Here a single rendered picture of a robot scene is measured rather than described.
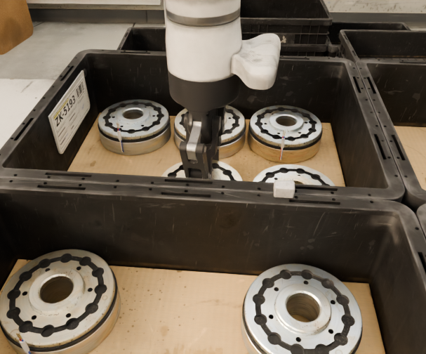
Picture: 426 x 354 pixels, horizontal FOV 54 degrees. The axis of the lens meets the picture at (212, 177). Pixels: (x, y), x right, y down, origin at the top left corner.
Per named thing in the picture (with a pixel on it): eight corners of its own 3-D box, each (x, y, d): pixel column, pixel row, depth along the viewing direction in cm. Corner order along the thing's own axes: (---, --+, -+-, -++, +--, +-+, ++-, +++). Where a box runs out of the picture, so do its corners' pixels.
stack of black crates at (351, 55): (331, 171, 165) (356, 63, 136) (319, 128, 188) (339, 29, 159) (434, 173, 164) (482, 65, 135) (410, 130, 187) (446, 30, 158)
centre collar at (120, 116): (111, 124, 59) (110, 120, 59) (123, 107, 63) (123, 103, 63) (144, 128, 59) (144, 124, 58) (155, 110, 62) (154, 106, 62)
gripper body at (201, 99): (179, 39, 46) (183, 113, 52) (156, 74, 40) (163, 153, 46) (246, 44, 45) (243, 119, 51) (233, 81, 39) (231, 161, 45)
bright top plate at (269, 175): (250, 224, 45) (250, 220, 45) (250, 166, 53) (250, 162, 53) (345, 228, 45) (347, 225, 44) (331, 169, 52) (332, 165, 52)
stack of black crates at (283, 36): (229, 115, 197) (233, 18, 168) (230, 85, 220) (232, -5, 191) (316, 116, 196) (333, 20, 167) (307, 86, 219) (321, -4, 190)
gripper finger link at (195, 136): (187, 111, 44) (191, 123, 46) (178, 150, 42) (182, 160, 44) (210, 113, 43) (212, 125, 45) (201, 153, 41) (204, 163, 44)
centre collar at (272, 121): (266, 131, 58) (267, 127, 58) (270, 113, 62) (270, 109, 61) (302, 135, 57) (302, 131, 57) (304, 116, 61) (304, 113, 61)
